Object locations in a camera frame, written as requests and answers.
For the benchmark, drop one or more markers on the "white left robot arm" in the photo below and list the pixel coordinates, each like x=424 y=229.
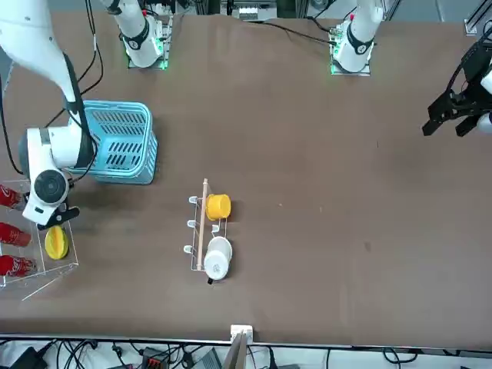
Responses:
x=357 y=38

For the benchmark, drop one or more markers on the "light blue plastic basket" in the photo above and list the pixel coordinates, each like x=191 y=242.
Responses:
x=127 y=169

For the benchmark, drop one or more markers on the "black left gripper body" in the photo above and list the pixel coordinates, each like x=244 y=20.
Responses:
x=467 y=98

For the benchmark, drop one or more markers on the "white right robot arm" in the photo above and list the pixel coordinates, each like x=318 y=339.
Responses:
x=38 y=42

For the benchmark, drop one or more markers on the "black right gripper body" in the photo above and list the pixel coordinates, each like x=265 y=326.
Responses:
x=61 y=216

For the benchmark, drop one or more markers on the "white cup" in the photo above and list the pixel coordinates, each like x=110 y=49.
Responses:
x=217 y=261

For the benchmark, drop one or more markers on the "clear acrylic rack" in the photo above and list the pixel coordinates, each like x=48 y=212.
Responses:
x=57 y=269

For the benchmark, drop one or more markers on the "aluminium camera post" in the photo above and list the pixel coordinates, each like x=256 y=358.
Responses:
x=239 y=353

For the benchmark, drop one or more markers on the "black red power strip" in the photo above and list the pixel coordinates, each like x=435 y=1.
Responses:
x=155 y=358

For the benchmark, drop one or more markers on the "yellow cup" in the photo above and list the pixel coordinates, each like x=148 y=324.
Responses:
x=218 y=207

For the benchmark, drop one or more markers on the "large black adapter box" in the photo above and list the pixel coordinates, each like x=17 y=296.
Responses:
x=23 y=359

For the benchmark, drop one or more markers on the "yellow green star fruit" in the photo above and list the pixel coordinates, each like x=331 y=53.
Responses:
x=57 y=242

